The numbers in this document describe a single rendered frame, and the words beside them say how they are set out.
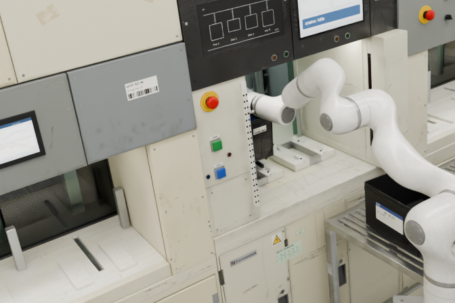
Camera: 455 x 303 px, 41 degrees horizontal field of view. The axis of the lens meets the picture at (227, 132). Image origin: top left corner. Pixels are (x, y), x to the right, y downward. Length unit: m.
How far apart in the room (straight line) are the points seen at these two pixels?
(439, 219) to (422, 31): 1.06
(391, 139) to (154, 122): 0.68
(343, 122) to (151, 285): 0.83
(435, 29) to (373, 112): 0.83
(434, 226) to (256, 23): 0.83
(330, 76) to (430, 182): 0.41
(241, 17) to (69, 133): 0.63
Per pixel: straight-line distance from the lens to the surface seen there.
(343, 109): 1.70
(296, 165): 2.45
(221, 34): 1.87
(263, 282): 2.30
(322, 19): 2.11
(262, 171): 2.42
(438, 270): 1.68
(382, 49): 2.26
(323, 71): 1.80
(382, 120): 1.74
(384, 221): 2.20
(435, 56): 3.29
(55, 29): 1.67
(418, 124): 2.58
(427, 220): 1.56
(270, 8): 1.97
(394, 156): 1.67
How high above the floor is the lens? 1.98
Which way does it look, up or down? 22 degrees down
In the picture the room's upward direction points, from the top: 7 degrees counter-clockwise
